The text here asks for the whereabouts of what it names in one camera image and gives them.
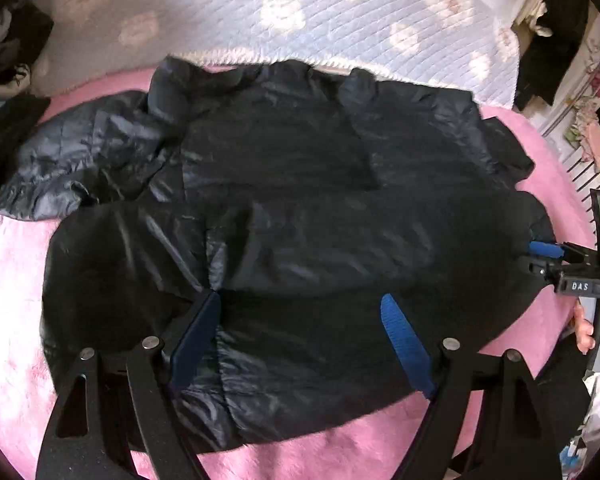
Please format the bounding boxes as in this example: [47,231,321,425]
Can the person's dark pants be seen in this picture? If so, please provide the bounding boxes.
[530,337,600,466]

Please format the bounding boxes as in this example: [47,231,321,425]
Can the white slatted rack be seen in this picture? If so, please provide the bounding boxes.
[542,10,600,201]

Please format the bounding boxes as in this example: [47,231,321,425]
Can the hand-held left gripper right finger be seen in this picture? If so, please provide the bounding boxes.
[380,293,564,480]

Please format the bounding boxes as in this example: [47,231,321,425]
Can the white floral quilted bedspread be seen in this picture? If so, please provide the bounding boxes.
[30,0,523,111]

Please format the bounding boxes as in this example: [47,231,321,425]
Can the black hanging clothes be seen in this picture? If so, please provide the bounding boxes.
[512,0,588,108]

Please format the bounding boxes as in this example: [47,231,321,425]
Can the black puffer jacket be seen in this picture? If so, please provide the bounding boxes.
[0,55,556,456]

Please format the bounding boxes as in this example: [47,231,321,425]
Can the pink floral cloth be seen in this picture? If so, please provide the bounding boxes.
[570,30,600,161]

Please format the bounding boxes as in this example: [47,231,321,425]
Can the pile of dark clothes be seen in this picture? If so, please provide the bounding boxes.
[0,0,56,196]

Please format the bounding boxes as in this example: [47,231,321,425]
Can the person's right hand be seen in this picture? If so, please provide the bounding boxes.
[573,300,600,355]

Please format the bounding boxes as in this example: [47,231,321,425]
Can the pink fluffy blanket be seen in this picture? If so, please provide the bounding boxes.
[0,62,600,480]

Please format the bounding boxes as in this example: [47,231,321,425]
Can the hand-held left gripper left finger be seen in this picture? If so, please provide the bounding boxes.
[35,290,223,480]

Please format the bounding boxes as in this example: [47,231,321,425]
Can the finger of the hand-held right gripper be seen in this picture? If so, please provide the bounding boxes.
[528,241,598,264]
[520,256,563,281]

